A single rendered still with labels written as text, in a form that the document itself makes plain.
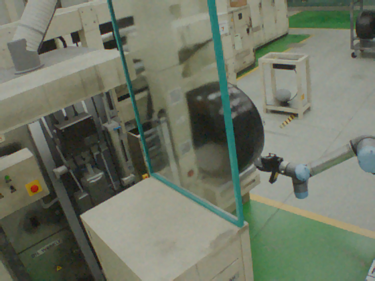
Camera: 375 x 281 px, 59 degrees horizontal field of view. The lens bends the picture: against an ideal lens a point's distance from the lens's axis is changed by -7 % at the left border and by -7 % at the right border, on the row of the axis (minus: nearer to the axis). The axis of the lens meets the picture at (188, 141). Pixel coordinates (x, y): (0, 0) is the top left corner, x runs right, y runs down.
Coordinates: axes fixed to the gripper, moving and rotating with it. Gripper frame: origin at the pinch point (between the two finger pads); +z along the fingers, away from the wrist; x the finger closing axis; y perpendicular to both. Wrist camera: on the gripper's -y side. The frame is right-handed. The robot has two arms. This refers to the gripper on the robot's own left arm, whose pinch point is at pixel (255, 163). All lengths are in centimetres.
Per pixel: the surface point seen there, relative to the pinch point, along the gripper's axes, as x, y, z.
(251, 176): -3.8, -13.3, 9.7
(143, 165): 39, 5, 58
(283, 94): -240, -52, 172
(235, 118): 9.3, 31.9, -1.8
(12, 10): -23, 169, 538
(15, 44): 91, 97, 33
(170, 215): 75, 22, -30
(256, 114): -4.5, 28.5, -3.3
